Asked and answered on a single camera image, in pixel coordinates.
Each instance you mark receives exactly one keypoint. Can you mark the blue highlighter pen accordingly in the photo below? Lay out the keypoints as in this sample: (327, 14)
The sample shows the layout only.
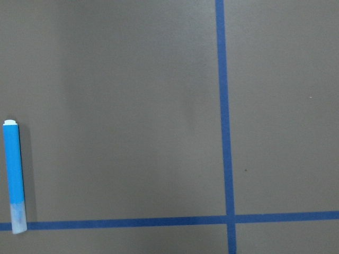
(14, 176)

